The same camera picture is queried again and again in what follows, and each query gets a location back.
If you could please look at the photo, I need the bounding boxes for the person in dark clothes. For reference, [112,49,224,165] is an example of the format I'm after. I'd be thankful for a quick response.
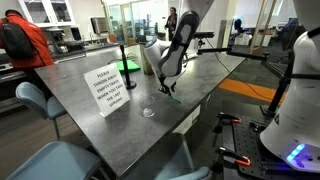
[164,6,179,42]

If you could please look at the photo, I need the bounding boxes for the black pole stand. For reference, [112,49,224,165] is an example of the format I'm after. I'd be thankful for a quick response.
[119,44,137,90]

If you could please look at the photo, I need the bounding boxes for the white wall cabinet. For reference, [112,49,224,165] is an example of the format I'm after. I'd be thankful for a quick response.
[18,0,76,28]

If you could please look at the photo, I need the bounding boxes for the white printed sign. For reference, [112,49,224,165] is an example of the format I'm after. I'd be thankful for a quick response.
[83,62,131,119]

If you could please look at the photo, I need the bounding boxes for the brown paper bag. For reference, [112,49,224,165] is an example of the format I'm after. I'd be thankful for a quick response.
[139,43,155,77]

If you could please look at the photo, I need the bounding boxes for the black perforated breadboard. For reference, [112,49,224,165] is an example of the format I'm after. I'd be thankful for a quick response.
[231,114,320,180]

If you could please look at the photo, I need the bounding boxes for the wooden ladder frame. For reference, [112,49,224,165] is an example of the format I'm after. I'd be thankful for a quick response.
[249,0,278,55]

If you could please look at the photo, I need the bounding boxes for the blue chair with backrest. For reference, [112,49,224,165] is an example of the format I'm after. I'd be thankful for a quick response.
[15,81,68,141]

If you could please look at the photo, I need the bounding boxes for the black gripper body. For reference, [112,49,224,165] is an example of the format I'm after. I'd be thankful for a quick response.
[157,74,178,89]

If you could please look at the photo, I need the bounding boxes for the small black monitor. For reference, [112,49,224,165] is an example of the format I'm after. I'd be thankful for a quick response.
[70,26,83,42]

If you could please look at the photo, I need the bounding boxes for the clear glass cup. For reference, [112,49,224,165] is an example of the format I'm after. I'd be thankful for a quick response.
[138,95,157,119]

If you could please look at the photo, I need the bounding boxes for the white paper sheet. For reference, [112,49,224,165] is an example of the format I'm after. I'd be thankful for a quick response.
[185,48,200,62]

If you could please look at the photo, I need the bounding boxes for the black camera cable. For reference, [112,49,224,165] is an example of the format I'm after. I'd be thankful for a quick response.
[205,37,278,103]

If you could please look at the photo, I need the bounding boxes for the blue chair with wide seat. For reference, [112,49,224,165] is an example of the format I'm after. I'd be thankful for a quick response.
[5,140,105,180]

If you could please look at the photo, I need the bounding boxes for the green flat pad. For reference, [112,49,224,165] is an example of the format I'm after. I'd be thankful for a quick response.
[115,59,142,75]

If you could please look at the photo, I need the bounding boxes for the coffee machine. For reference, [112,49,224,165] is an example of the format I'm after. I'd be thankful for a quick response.
[46,28,70,55]

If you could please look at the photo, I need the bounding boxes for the black stereo camera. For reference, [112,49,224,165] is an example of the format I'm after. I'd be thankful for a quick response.
[193,31,216,39]

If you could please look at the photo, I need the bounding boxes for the orange black clamp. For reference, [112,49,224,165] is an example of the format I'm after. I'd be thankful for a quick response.
[213,112,242,148]
[211,146,252,174]

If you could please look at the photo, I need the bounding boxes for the blue chair with bare seat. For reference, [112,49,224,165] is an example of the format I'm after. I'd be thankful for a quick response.
[153,133,213,180]

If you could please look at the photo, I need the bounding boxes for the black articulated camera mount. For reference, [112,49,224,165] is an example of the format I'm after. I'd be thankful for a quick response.
[196,38,298,117]

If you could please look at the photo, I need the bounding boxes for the person in red jacket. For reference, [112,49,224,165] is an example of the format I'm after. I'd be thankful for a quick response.
[0,8,55,98]

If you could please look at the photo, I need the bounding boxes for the black backpack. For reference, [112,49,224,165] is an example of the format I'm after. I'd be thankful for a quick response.
[0,17,35,61]

